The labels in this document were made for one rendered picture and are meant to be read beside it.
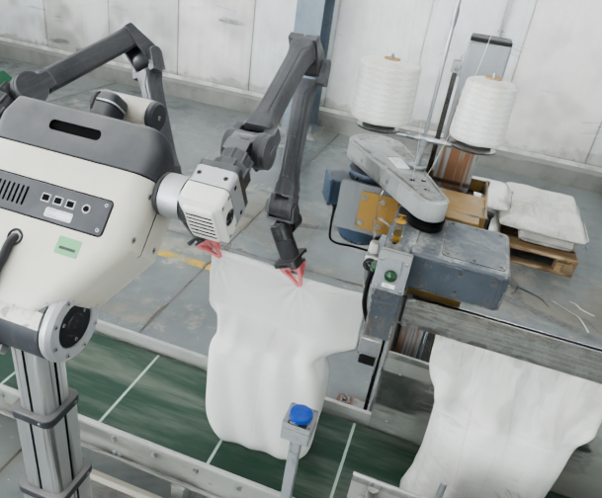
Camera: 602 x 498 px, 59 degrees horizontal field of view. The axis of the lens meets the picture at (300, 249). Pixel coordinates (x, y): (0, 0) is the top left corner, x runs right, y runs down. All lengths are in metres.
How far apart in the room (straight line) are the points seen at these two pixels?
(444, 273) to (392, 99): 0.47
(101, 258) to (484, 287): 0.83
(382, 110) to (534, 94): 5.04
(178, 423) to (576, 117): 5.42
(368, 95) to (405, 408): 1.14
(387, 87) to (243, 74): 5.61
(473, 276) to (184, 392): 1.27
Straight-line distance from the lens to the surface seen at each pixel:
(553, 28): 6.33
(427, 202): 1.33
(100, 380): 2.23
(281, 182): 1.45
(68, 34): 8.28
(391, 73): 1.42
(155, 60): 1.65
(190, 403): 2.11
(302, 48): 1.37
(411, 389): 1.98
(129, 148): 1.10
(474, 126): 1.43
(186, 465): 1.94
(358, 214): 1.66
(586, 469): 2.17
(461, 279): 1.28
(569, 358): 1.59
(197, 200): 1.01
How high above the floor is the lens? 1.91
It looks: 29 degrees down
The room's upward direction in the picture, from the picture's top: 9 degrees clockwise
